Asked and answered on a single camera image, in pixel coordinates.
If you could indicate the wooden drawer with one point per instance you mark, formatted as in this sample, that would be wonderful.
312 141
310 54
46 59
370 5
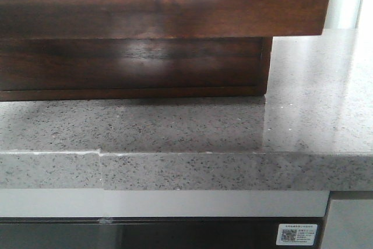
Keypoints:
141 19
127 64

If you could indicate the dark wooden drawer cabinet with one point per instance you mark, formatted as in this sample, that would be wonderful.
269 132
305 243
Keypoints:
257 89

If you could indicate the white QR code sticker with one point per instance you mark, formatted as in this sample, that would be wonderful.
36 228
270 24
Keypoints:
296 234

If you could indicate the white trim panel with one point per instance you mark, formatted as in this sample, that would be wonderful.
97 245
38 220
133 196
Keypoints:
100 203

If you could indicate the grey cabinet door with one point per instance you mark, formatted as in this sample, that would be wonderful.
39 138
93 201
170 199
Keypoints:
348 223

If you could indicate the black glass appliance front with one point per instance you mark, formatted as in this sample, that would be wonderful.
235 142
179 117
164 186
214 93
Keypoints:
148 232

